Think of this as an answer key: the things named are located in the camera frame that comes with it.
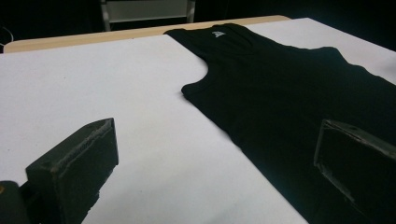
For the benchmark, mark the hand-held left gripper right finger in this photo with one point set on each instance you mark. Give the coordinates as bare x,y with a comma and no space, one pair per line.
358,168

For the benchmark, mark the grey metal desk frame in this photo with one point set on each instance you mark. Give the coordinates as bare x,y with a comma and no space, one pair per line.
146,9

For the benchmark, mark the black tank top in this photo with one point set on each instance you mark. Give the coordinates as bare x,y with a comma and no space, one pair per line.
264,93

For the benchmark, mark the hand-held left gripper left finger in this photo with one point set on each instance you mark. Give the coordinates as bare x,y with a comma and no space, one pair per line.
74,165

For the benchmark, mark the white table board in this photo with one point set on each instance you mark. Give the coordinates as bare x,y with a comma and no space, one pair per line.
93,87

